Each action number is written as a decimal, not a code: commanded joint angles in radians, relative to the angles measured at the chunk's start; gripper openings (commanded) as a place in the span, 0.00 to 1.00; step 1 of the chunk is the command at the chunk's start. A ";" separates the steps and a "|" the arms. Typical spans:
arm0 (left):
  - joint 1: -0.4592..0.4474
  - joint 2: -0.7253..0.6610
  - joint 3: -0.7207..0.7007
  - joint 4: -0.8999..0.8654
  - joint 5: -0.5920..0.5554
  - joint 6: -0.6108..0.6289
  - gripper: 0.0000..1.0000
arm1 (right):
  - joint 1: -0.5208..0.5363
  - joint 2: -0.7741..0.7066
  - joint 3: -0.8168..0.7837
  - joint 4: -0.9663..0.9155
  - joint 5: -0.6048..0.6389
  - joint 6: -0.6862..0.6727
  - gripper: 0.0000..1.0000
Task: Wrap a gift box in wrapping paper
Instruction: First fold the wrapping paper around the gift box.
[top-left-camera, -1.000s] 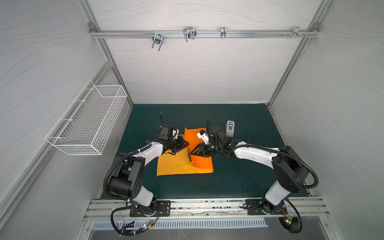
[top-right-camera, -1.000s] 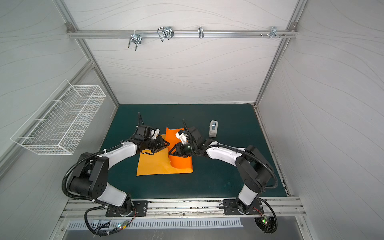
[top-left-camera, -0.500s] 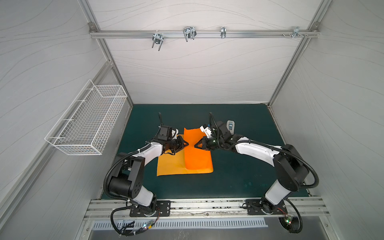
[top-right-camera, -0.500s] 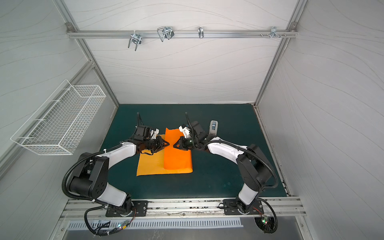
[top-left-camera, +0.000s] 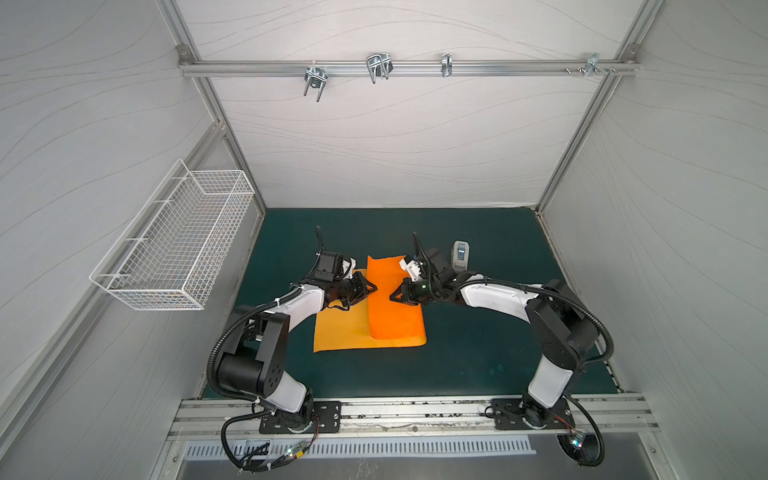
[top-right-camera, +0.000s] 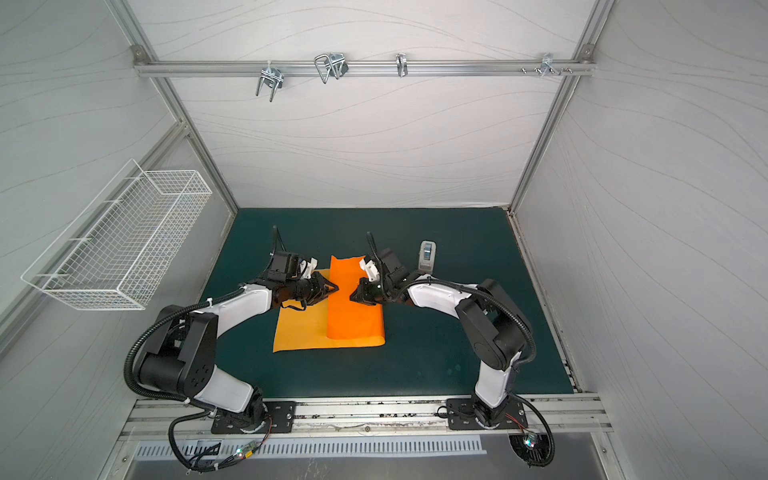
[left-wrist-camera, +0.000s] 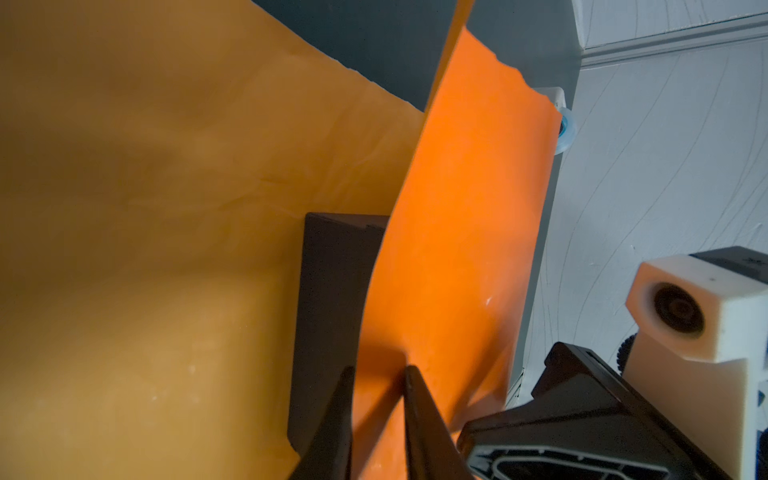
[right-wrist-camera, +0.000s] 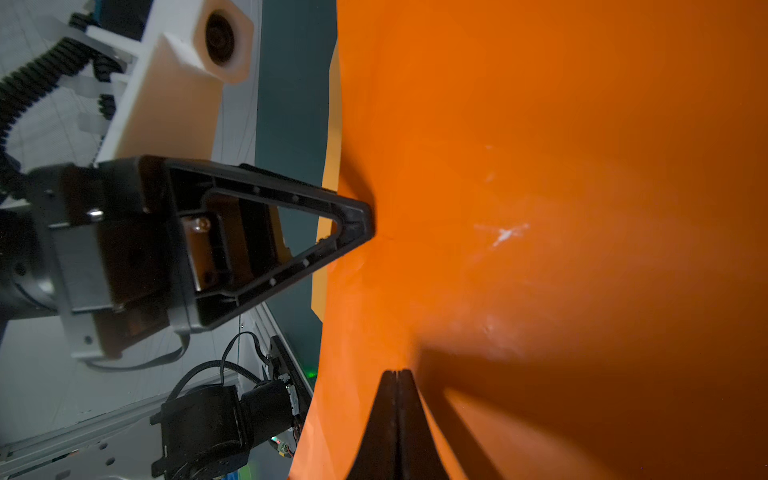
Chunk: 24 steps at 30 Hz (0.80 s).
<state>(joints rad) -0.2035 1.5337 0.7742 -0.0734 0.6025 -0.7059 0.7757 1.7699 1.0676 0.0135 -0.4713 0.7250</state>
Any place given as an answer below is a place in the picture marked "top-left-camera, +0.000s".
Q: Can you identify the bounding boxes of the orange wrapping paper sheet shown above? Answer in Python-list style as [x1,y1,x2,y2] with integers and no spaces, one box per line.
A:
[313,256,427,352]

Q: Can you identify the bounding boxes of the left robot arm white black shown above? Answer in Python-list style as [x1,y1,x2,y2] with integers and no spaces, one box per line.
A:
[206,271,378,418]

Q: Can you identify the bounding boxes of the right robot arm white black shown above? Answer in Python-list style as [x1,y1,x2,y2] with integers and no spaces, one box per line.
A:
[389,272,615,429]

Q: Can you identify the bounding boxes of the green table mat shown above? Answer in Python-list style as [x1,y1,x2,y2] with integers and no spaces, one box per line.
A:
[237,208,562,398]

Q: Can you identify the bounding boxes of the white vent strip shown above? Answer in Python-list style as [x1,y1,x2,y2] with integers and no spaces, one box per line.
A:
[184,434,537,461]

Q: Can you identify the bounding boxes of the metal u-bolt clamp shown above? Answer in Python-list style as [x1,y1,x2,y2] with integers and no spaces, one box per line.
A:
[303,66,328,102]
[365,52,393,84]

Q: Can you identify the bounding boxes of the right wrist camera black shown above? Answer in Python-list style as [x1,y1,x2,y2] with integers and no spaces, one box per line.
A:
[400,232,456,285]

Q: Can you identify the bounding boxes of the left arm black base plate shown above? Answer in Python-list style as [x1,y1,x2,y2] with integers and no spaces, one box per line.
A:
[259,399,341,434]

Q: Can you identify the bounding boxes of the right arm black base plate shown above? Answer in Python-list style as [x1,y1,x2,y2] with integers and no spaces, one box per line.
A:
[484,397,575,431]

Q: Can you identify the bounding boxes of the white wire basket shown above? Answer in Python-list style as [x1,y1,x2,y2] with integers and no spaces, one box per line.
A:
[89,159,254,311]

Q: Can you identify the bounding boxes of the left black cable bundle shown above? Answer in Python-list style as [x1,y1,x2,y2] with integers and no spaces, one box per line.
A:
[219,410,322,474]

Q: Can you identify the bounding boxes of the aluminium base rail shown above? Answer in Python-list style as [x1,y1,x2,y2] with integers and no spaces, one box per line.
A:
[167,393,661,441]

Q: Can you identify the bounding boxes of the right black cable coil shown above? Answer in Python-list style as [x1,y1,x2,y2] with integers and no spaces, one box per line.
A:
[556,392,606,468]

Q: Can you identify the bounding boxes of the aluminium cross rail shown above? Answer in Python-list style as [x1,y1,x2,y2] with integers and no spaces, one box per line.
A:
[180,57,641,78]

